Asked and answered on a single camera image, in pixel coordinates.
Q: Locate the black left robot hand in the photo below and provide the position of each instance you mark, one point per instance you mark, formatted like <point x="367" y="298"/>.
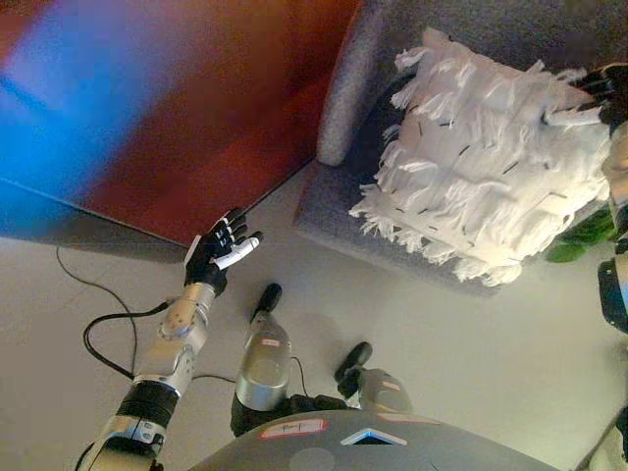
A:
<point x="208" y="260"/>

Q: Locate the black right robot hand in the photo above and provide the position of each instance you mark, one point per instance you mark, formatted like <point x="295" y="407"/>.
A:
<point x="613" y="93"/>

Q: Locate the white fringed pillow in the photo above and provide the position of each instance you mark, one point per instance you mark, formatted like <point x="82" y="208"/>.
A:
<point x="486" y="167"/>

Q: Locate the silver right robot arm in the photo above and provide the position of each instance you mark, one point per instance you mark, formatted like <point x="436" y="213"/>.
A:
<point x="618" y="284"/>

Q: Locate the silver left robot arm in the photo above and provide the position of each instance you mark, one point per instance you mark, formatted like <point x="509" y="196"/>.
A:
<point x="172" y="343"/>

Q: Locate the black left robot foot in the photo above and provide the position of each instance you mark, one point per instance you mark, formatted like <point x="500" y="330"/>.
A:
<point x="269" y="297"/>

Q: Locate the black robot foot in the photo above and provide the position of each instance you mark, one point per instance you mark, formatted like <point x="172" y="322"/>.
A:
<point x="357" y="355"/>
<point x="269" y="297"/>

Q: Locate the silver left robot leg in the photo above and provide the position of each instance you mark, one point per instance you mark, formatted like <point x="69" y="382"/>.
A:
<point x="265" y="363"/>

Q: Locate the silver robot leg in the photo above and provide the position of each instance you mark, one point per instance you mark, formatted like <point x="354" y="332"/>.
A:
<point x="387" y="390"/>
<point x="265" y="363"/>

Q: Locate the grey fabric armchair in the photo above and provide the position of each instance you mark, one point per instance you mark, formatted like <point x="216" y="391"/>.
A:
<point x="338" y="211"/>

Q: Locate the green potted plant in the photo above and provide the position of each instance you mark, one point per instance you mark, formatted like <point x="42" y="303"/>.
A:
<point x="584" y="235"/>

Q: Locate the black right robot foot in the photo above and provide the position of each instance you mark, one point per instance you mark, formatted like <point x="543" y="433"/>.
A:
<point x="357" y="355"/>

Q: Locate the silver right robot leg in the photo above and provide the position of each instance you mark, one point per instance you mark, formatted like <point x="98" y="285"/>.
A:
<point x="387" y="390"/>

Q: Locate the grey robot torso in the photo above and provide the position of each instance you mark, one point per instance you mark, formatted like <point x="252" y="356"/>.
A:
<point x="373" y="451"/>

